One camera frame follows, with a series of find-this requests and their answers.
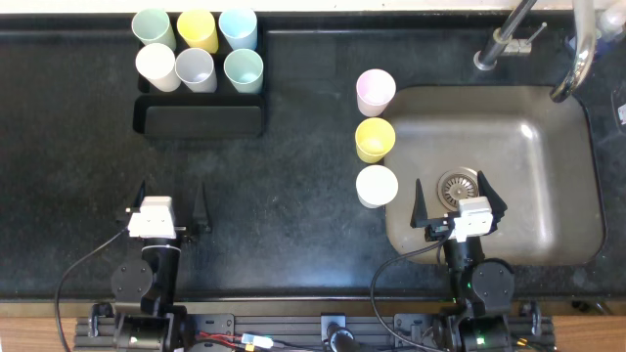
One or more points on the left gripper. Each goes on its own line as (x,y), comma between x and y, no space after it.
(187,233)

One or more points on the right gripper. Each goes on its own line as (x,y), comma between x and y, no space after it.
(437,230)

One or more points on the white cup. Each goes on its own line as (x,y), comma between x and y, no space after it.
(155,62)
(376,186)

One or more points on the yellow cup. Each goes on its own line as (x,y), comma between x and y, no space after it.
(374,137)
(195,27)

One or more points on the pink cup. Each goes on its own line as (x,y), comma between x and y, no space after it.
(375,88)

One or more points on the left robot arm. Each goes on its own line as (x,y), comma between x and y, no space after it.
(132,283)

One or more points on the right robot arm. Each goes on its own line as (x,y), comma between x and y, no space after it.
(491,286)

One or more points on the steel sink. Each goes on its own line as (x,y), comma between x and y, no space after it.
(538,171)

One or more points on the black tray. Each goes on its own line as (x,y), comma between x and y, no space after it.
(205,122)

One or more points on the grey cup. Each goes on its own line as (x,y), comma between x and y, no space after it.
(194,66)

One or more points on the green cup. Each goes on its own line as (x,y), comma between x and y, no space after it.
(243,68)
(151,27)

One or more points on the blue cup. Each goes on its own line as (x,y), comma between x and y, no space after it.
(238,24)

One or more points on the steel tap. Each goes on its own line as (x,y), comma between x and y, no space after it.
(584,49)

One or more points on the blue soap bottle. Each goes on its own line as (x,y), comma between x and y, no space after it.
(611,22)

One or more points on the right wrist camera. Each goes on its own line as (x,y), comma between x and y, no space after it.
(473,219)

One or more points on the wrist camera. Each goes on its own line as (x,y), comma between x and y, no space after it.
(154,217)
(473,219)

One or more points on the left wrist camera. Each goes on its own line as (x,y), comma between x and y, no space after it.
(154,217)

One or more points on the mounting rail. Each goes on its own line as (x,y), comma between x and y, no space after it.
(293,327)

